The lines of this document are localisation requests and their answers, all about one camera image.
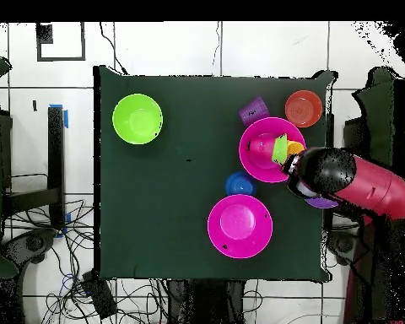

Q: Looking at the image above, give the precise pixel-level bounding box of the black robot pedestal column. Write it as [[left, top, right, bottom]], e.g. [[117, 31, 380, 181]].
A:
[[166, 279, 247, 324]]

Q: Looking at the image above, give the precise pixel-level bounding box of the blue tape strip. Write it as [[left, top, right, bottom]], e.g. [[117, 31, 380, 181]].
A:
[[49, 104, 69, 129]]

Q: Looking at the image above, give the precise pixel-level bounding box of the black square floor frame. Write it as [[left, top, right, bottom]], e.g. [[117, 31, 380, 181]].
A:
[[36, 22, 86, 62]]

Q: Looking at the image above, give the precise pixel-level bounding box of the black cable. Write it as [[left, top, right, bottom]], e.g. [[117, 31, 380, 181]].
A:
[[99, 22, 128, 74]]

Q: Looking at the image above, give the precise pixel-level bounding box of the black floor box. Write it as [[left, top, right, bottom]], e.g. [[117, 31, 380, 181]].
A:
[[81, 271, 118, 320]]

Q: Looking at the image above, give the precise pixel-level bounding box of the grey pedestal foot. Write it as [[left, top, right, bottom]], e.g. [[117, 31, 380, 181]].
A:
[[0, 228, 58, 267], [327, 231, 360, 267]]

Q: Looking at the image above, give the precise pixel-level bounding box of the pink red plastic cup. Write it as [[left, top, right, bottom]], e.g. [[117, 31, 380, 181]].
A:
[[248, 132, 278, 164]]

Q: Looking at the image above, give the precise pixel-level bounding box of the purple plastic cup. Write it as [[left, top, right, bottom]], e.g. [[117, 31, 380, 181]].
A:
[[237, 96, 271, 128]]

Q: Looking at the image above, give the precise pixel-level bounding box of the tangle of black cables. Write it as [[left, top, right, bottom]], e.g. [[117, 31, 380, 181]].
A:
[[3, 198, 170, 324]]

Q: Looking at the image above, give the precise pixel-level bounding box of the blue plastic bowl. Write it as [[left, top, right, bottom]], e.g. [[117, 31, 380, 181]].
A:
[[224, 170, 258, 197]]

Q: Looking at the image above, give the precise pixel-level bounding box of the small lime green bowl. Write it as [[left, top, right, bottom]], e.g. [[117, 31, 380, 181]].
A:
[[271, 132, 289, 167]]

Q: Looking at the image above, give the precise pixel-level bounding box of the magenta plastic bowl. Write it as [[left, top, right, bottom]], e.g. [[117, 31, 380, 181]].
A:
[[207, 193, 274, 260], [238, 116, 307, 184]]

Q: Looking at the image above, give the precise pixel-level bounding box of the purple plastic bowl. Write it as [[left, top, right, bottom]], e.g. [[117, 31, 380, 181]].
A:
[[303, 196, 341, 210]]

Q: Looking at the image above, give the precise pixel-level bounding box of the red plastic bowl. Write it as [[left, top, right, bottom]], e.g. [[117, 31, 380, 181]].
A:
[[284, 89, 324, 129]]

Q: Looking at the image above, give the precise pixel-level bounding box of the thin grey cable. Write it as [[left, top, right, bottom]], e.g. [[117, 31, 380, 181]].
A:
[[211, 22, 223, 77]]

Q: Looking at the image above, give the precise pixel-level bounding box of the black metal stand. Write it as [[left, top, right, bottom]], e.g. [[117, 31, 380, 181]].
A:
[[3, 106, 67, 230]]

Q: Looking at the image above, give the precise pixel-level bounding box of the dark green tablecloth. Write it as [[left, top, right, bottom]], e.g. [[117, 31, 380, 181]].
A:
[[93, 65, 335, 284]]

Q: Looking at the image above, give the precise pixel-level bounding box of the large lime green bowl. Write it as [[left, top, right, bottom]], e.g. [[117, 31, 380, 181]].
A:
[[111, 93, 164, 146]]

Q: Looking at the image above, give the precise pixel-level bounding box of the yellow plastic cup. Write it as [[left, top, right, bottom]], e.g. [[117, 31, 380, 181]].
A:
[[286, 139, 305, 158]]

